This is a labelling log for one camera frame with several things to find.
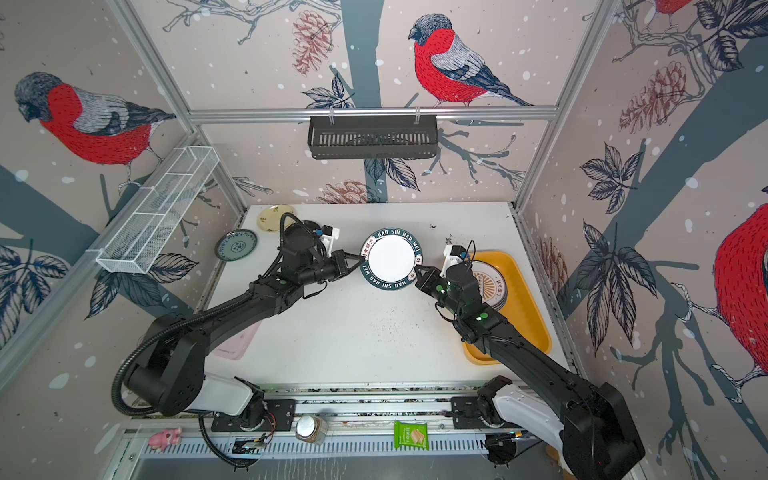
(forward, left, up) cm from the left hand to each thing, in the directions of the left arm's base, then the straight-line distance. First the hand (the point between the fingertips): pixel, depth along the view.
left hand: (365, 260), depth 78 cm
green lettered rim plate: (+3, -7, -2) cm, 8 cm away
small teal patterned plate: (+23, +52, -22) cm, 61 cm away
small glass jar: (-36, +11, -11) cm, 39 cm away
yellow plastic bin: (-6, -47, -19) cm, 50 cm away
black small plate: (+29, +23, -18) cm, 41 cm away
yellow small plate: (+37, +43, -23) cm, 61 cm away
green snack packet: (-37, -12, -20) cm, 44 cm away
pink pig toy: (-37, +47, -19) cm, 63 cm away
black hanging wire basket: (+50, -1, +7) cm, 51 cm away
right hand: (-2, -12, -2) cm, 13 cm away
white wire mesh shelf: (-3, +56, +9) cm, 56 cm away
